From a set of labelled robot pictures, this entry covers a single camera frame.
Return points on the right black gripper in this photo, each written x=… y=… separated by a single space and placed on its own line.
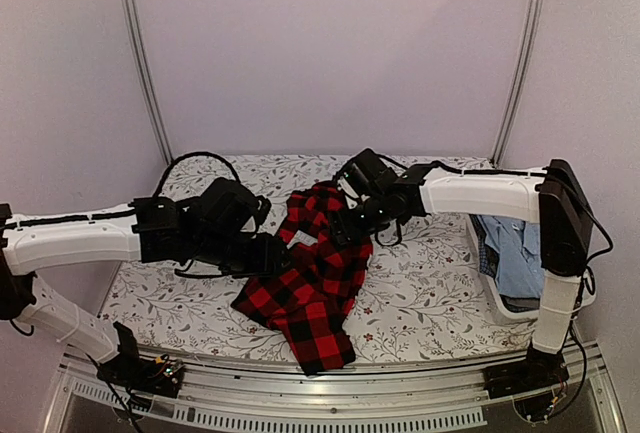
x=346 y=229

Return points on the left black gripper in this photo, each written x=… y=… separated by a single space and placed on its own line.
x=267 y=261

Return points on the red black plaid shirt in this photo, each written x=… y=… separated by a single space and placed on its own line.
x=310 y=302

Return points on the white plastic laundry basket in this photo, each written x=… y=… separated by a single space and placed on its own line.
x=504 y=310

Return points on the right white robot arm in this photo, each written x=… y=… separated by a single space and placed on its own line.
x=550 y=197

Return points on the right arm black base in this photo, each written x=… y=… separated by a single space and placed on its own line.
x=535 y=371

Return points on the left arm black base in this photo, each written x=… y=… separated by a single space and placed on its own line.
x=162 y=376

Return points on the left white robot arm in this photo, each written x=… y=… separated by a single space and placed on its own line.
x=147 y=230

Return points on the floral patterned table cloth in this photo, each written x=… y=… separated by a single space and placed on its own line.
x=421 y=299

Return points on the dark checked shirt in basket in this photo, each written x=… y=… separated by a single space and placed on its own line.
x=488 y=257

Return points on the light blue collared shirt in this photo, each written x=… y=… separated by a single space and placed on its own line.
x=517 y=243

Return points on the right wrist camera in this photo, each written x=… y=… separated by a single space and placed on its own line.
x=365 y=176

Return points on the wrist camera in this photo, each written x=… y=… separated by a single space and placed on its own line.
x=365 y=176
x=228 y=208

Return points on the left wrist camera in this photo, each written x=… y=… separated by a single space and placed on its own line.
x=228 y=208

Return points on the aluminium front rail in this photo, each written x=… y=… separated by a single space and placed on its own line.
x=233 y=395

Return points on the right aluminium frame post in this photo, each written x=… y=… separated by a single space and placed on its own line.
x=525 y=53

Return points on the aluminium frame post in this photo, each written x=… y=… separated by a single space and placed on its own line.
x=525 y=53
x=144 y=74

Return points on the left aluminium frame post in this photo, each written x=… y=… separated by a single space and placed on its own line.
x=144 y=74

